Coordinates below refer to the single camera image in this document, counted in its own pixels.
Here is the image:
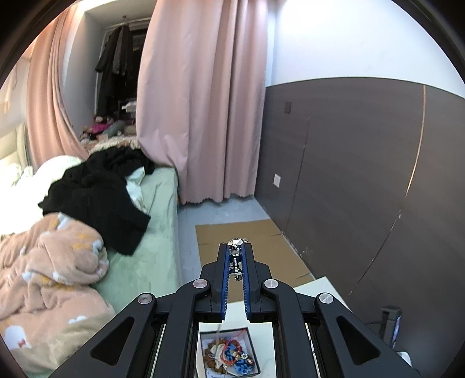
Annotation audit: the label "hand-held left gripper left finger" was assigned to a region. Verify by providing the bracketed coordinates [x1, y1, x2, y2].
[48, 243, 232, 378]

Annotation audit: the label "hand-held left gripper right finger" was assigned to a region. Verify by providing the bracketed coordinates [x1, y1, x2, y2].
[242, 243, 423, 378]

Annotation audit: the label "silver bead bracelet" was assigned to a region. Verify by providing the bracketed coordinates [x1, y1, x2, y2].
[227, 236, 248, 283]

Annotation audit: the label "black jewelry box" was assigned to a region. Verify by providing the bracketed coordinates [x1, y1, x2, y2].
[198, 326, 262, 377]

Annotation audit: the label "red string bracelet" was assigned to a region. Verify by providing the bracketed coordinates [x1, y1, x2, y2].
[221, 329, 248, 365]

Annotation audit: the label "brown bead bracelet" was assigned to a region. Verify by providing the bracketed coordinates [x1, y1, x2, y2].
[203, 343, 228, 375]

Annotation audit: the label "blue bead bracelet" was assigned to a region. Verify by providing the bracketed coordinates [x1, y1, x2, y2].
[227, 358, 255, 376]

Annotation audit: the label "flat cardboard sheet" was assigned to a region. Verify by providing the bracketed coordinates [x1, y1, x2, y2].
[195, 219, 314, 303]

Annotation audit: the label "bed with green sheet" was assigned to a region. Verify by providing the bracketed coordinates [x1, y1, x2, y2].
[86, 166, 183, 306]

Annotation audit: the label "white cloth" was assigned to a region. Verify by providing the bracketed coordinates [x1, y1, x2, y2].
[125, 167, 146, 212]

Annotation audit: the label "black clothes pile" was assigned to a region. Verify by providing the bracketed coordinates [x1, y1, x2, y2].
[38, 147, 158, 256]

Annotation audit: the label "wide pink curtain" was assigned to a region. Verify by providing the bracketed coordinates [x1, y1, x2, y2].
[136, 0, 277, 205]

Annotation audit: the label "pink fleece blanket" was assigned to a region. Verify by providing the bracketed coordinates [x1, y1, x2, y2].
[0, 212, 117, 376]

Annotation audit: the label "pile of plush toys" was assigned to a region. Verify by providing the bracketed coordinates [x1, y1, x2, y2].
[79, 114, 137, 143]

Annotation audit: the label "white pillow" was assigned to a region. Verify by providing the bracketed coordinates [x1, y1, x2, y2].
[0, 156, 90, 190]

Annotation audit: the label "hanging dark clothes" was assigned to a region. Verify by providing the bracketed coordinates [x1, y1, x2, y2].
[95, 25, 141, 117]

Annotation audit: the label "narrow pink curtain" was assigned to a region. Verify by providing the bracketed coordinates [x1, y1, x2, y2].
[25, 6, 92, 168]

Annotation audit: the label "beige headboard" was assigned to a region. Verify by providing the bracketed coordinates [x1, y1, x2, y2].
[0, 123, 30, 172]

